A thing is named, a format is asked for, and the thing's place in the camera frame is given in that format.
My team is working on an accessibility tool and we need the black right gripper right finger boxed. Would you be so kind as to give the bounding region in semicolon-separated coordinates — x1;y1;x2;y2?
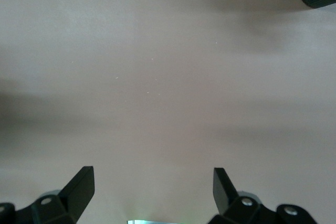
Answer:
208;167;317;224

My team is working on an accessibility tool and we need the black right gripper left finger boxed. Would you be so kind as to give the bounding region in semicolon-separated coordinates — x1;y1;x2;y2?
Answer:
0;165;95;224

